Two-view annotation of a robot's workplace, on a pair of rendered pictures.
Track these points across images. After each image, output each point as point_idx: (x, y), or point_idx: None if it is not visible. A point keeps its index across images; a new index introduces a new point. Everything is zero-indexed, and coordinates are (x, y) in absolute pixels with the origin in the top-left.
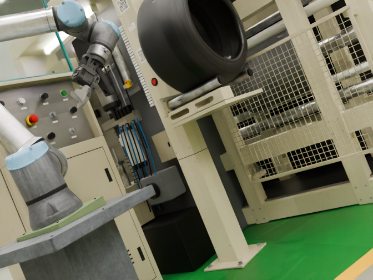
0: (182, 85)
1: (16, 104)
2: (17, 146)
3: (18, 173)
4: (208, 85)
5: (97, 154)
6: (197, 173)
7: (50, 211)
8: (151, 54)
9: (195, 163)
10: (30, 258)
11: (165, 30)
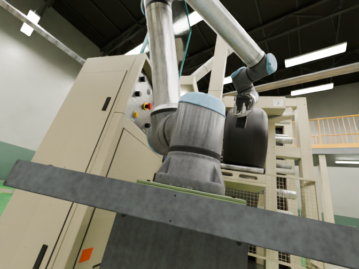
0: (236, 159)
1: (146, 90)
2: (173, 100)
3: (204, 111)
4: (255, 169)
5: (157, 160)
6: None
7: (211, 176)
8: (236, 131)
9: None
10: (296, 251)
11: (256, 124)
